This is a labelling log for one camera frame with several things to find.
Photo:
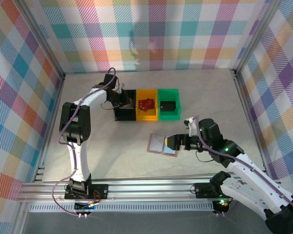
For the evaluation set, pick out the aluminium frame post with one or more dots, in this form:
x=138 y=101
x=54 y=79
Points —
x=256 y=36
x=46 y=41

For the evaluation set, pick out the black plastic bin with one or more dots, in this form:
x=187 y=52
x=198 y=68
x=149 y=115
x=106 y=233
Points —
x=124 y=117

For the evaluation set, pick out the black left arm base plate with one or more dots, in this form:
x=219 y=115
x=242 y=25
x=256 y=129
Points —
x=103 y=191

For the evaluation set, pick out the aluminium side rail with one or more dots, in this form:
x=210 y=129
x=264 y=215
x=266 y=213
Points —
x=51 y=122
x=251 y=122

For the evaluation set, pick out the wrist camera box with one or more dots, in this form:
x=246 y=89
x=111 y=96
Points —
x=123 y=85
x=191 y=125

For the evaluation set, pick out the yellow plastic bin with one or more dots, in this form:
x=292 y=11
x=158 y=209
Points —
x=146 y=117

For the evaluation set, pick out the small circuit board with LEDs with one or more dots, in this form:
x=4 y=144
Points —
x=223 y=203
x=85 y=206

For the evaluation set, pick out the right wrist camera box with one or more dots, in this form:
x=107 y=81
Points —
x=191 y=125

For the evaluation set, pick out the black credit card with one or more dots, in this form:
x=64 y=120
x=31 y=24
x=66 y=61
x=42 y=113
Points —
x=168 y=106

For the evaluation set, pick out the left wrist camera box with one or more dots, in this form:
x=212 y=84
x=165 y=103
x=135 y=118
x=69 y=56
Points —
x=123 y=85

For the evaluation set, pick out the green plastic bin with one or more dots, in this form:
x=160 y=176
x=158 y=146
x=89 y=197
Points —
x=169 y=117

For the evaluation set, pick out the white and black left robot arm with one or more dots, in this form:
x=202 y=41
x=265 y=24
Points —
x=79 y=158

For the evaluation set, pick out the white floral VIP card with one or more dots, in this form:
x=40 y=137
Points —
x=157 y=142

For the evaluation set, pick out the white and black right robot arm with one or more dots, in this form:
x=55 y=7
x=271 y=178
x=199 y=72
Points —
x=254 y=182

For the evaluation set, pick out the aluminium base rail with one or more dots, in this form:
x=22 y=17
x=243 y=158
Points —
x=149 y=189

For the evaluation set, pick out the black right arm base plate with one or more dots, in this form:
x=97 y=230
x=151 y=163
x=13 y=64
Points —
x=201 y=190

